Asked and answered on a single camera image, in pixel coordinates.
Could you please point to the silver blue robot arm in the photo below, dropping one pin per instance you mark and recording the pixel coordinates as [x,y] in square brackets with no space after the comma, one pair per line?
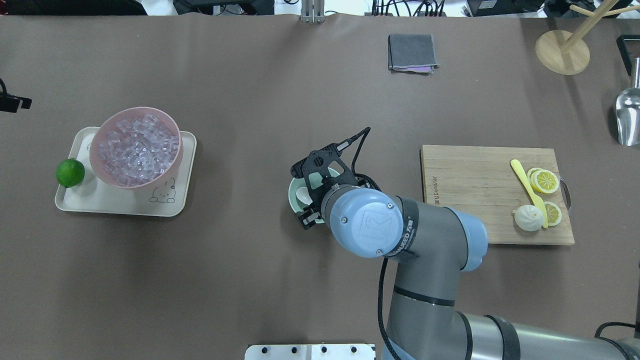
[433,245]

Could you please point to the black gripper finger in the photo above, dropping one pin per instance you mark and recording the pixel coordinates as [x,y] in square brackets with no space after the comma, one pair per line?
[11,103]

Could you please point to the lemon slice upper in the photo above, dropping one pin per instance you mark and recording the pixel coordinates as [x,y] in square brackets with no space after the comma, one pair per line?
[542,180]

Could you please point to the mint green bowl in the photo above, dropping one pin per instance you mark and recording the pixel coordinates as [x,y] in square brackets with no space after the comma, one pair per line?
[295,203]

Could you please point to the white ceramic spoon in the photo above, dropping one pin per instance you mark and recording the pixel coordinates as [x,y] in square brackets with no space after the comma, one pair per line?
[303,196]

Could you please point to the cream serving tray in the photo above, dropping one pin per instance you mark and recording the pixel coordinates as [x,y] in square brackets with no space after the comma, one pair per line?
[166,197]

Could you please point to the wooden mug tree stand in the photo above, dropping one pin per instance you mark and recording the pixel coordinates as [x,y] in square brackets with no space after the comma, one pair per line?
[564,52]

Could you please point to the lemon slice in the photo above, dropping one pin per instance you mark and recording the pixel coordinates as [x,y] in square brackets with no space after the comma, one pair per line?
[542,180]
[554,213]

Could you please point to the bamboo cutting board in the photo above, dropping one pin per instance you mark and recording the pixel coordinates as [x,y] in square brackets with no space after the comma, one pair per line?
[480,181]

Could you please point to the green lime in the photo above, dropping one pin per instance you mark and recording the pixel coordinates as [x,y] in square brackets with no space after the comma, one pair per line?
[70,173]

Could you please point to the white pedestal base plate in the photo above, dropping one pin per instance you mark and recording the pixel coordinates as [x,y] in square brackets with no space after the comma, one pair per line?
[319,351]

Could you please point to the pink bowl of ice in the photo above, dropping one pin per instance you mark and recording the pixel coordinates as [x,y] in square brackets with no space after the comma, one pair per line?
[136,147]

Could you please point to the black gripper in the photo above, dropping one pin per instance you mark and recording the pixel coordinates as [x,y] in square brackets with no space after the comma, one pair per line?
[309,218]

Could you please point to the grey folded cloth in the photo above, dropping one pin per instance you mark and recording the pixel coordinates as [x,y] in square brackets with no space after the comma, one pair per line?
[412,53]

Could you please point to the lemon slice lower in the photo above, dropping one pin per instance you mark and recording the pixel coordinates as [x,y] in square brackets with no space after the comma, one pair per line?
[554,213]

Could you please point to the yellow plastic knife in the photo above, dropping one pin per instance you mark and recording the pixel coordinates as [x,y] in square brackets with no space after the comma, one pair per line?
[536,200]

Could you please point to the metal ice scoop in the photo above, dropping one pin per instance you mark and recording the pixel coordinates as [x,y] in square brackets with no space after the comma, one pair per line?
[627,110]

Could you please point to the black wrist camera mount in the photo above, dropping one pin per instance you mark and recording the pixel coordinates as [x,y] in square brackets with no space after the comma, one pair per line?
[314,169]

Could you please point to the aluminium frame post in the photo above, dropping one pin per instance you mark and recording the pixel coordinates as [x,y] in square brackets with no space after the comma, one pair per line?
[312,11]

